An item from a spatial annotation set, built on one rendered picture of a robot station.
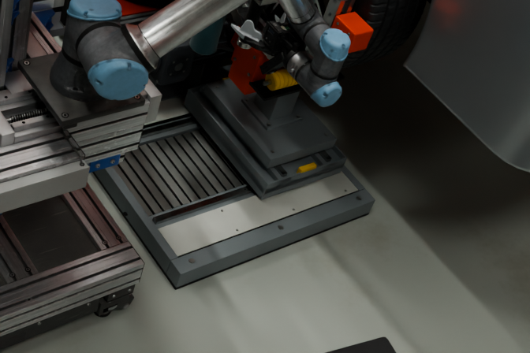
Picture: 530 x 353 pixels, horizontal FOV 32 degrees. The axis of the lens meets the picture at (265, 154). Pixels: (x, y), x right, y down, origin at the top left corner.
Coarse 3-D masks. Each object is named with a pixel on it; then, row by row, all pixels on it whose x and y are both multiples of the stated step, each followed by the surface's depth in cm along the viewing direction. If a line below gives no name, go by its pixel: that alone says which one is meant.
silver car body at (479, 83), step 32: (448, 0) 256; (480, 0) 247; (512, 0) 239; (448, 32) 259; (480, 32) 250; (512, 32) 242; (416, 64) 271; (448, 64) 262; (480, 64) 253; (512, 64) 244; (448, 96) 265; (480, 96) 255; (512, 96) 247; (480, 128) 258; (512, 128) 250; (512, 160) 254
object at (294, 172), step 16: (192, 96) 332; (192, 112) 335; (208, 112) 327; (208, 128) 329; (224, 128) 327; (224, 144) 324; (240, 144) 323; (240, 160) 319; (256, 160) 320; (304, 160) 326; (320, 160) 325; (336, 160) 327; (256, 176) 313; (272, 176) 315; (288, 176) 315; (304, 176) 321; (320, 176) 328; (256, 192) 316; (272, 192) 315
